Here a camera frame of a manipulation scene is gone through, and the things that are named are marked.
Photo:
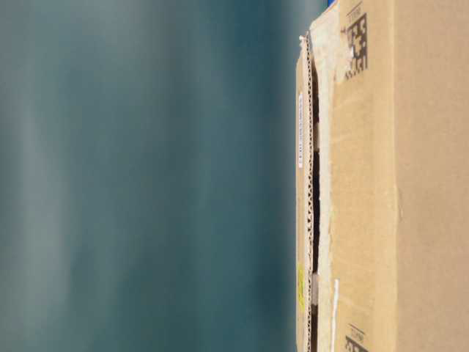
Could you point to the brown cardboard box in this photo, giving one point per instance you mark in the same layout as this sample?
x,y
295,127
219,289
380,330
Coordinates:
x,y
381,178

